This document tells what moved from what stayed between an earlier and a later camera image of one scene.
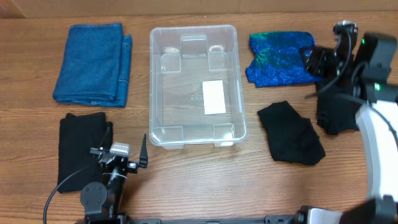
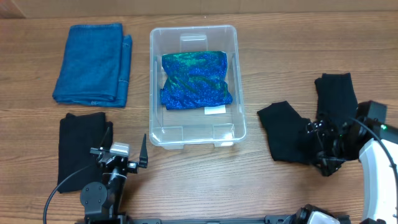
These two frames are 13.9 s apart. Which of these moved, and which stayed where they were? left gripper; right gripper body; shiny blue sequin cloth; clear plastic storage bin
Moved: shiny blue sequin cloth; right gripper body
Stayed: left gripper; clear plastic storage bin
